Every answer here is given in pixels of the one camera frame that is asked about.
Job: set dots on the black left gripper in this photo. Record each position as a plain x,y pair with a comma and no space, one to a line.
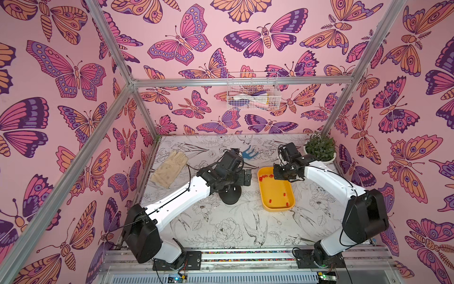
248,177

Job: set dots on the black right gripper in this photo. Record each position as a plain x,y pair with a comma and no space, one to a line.
280,171

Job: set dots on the aluminium cage frame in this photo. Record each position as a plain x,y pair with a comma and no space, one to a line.
22,78

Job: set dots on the blue yellow garden fork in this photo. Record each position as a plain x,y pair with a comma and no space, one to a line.
250,153

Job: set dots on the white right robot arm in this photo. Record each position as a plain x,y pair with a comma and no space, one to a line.
365,213

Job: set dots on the yellow plastic tray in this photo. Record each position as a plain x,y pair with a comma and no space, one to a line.
276,195

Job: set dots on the white wire basket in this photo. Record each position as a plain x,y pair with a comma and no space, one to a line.
253,94

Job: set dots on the potted green plant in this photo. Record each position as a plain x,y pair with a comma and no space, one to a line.
321,147

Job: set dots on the cream fabric glove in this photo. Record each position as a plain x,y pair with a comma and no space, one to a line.
169,170

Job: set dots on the black round screw base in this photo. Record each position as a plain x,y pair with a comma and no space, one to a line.
231,195

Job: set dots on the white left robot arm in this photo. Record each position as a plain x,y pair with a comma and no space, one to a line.
143,225

